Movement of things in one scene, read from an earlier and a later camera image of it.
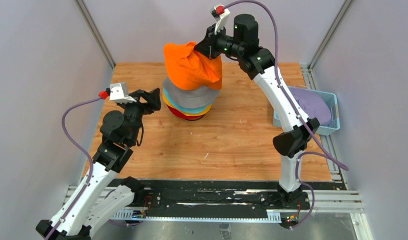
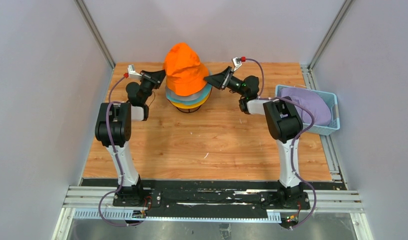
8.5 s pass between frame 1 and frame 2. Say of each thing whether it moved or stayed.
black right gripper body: moved
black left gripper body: moved
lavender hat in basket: stayed
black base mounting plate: stayed
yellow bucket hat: moved
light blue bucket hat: moved
